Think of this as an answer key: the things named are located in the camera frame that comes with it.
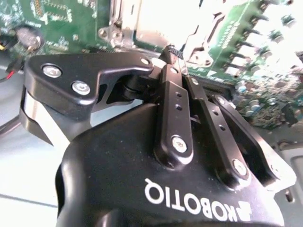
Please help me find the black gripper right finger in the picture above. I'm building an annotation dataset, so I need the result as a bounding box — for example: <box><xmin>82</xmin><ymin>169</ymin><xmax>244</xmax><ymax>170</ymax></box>
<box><xmin>177</xmin><ymin>56</ymin><xmax>277</xmax><ymax>192</ymax></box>

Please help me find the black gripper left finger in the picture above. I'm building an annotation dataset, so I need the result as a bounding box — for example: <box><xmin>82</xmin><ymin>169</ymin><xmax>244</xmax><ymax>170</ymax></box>
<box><xmin>20</xmin><ymin>46</ymin><xmax>195</xmax><ymax>167</ymax></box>

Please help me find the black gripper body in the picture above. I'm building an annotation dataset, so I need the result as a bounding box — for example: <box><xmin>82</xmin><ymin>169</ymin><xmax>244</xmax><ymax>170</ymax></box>
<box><xmin>55</xmin><ymin>104</ymin><xmax>285</xmax><ymax>227</ymax></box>

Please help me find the metal socket cover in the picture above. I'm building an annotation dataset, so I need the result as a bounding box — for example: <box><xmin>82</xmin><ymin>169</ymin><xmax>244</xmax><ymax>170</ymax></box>
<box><xmin>108</xmin><ymin>0</ymin><xmax>227</xmax><ymax>69</ymax></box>

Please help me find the silver CPU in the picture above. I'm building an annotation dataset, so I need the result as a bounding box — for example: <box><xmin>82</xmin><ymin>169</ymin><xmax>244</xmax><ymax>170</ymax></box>
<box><xmin>136</xmin><ymin>0</ymin><xmax>214</xmax><ymax>45</ymax></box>

